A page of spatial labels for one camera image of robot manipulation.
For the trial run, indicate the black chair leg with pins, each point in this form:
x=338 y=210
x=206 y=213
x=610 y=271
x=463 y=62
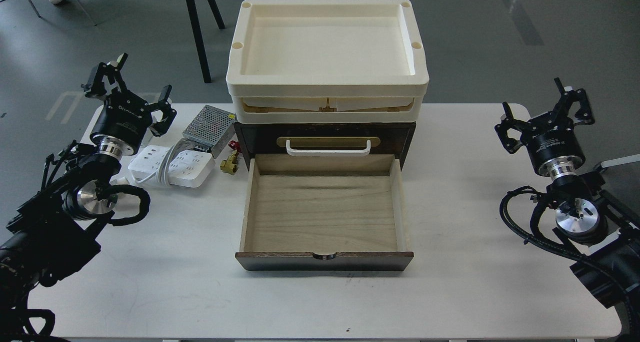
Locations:
x=197 y=34

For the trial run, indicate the brass valve fitting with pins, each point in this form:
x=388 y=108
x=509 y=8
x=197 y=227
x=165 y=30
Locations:
x=231 y=163

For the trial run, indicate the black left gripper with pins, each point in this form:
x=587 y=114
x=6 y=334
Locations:
x=125 y=117

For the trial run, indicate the white power strip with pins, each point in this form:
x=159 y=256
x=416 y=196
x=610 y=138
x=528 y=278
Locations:
x=188 y=169

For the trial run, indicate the cream plastic tray top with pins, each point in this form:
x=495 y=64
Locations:
x=327 y=48

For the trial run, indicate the open wooden drawer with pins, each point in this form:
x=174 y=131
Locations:
x=324 y=213

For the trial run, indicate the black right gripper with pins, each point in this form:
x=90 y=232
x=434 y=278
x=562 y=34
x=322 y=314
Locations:
x=550 y=144

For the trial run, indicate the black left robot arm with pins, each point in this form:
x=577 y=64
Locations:
x=54 y=234

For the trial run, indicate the red connector plug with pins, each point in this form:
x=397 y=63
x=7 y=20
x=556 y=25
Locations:
x=234 y=145

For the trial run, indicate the cream plastic tray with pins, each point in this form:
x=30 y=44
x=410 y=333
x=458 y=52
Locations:
x=326 y=110
x=327 y=48

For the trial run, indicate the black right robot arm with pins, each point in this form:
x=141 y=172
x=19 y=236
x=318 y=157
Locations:
x=574 y=218

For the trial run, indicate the metal mesh power supply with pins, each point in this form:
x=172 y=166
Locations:
x=211 y=129

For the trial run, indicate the cream plastic lower tray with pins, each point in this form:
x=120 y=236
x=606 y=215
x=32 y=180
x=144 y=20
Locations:
x=326 y=110

